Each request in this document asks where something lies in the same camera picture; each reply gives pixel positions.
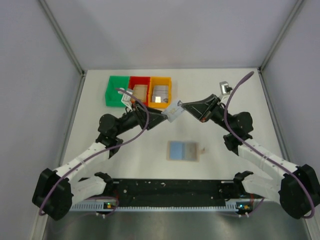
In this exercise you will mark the left aluminium corner post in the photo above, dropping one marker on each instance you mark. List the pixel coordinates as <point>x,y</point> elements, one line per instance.
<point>61,36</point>

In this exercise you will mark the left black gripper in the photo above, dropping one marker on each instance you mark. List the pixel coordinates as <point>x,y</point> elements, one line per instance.
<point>139,116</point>

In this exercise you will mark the red plastic bin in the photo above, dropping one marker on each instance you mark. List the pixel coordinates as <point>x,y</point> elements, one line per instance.
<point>140,80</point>

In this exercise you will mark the yellow plastic bin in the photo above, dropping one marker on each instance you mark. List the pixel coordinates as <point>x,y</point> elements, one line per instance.
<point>160,80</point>

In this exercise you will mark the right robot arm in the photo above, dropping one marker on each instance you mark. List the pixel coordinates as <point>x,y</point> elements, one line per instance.
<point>296,188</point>

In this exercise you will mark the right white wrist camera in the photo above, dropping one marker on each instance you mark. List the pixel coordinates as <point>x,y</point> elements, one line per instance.
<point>225,90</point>

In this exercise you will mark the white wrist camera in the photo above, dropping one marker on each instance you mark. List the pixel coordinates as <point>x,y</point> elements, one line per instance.
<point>126,97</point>
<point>225,90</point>

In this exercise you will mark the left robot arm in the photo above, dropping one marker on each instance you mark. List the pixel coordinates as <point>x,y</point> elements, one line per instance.
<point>58,190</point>

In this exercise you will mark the white slotted cable duct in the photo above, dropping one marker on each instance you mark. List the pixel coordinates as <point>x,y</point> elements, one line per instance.
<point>104,207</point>

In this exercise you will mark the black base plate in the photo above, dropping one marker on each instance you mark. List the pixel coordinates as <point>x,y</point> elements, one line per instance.
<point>160,193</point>

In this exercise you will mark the beige card holders stack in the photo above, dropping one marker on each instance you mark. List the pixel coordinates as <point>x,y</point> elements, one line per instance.
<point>140,92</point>

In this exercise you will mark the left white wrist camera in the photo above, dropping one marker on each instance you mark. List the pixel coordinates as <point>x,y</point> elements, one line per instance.
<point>126,97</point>

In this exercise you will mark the green plastic bin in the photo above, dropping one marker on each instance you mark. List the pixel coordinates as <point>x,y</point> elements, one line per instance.
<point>112,97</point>

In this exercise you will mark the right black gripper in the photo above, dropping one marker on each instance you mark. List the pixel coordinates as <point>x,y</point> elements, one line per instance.
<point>212,109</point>

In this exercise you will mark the stack of cards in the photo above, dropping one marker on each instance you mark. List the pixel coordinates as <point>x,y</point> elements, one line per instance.
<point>160,94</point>

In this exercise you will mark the beige card holder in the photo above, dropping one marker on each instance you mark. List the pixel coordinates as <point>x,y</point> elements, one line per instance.
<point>192,151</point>

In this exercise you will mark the aluminium corner post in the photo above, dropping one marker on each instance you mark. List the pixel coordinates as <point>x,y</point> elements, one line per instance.
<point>297,8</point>
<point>61,36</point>

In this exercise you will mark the right aluminium corner post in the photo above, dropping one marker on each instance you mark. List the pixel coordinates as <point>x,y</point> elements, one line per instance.
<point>297,8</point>

